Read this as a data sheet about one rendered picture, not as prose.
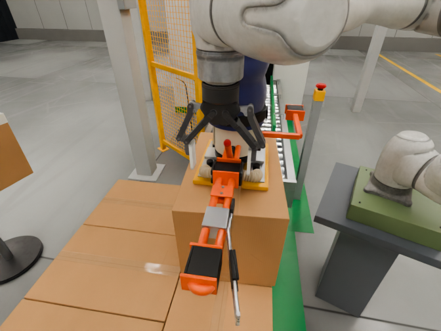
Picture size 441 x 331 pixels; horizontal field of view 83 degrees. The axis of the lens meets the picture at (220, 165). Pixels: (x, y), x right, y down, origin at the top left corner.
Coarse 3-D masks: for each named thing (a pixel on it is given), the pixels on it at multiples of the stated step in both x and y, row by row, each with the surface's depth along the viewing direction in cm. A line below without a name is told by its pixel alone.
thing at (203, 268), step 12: (192, 252) 54; (204, 252) 54; (216, 252) 54; (192, 264) 51; (204, 264) 51; (216, 264) 51; (180, 276) 49; (192, 276) 49; (204, 276) 49; (216, 276) 49; (216, 288) 50
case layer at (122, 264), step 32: (128, 192) 155; (160, 192) 155; (96, 224) 134; (128, 224) 134; (160, 224) 134; (64, 256) 117; (96, 256) 117; (128, 256) 117; (160, 256) 117; (32, 288) 104; (64, 288) 104; (96, 288) 104; (128, 288) 104; (160, 288) 104; (224, 288) 104; (256, 288) 104; (32, 320) 94; (64, 320) 94; (96, 320) 94; (128, 320) 94; (160, 320) 94; (192, 320) 94; (224, 320) 94; (256, 320) 94
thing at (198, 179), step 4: (212, 140) 123; (208, 144) 119; (212, 144) 118; (204, 152) 114; (204, 160) 107; (208, 160) 103; (212, 160) 103; (200, 164) 106; (208, 164) 102; (212, 164) 102; (196, 172) 101; (196, 176) 99; (200, 176) 98; (196, 180) 97; (200, 180) 97; (204, 180) 97; (208, 180) 97; (200, 184) 97; (204, 184) 97; (208, 184) 97; (212, 184) 96
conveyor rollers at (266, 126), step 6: (276, 96) 301; (276, 102) 286; (270, 108) 272; (276, 108) 271; (270, 114) 257; (276, 114) 256; (264, 120) 243; (270, 120) 243; (276, 120) 243; (264, 126) 236; (270, 126) 235; (276, 126) 234; (276, 138) 213; (282, 156) 190; (282, 162) 183; (282, 168) 176
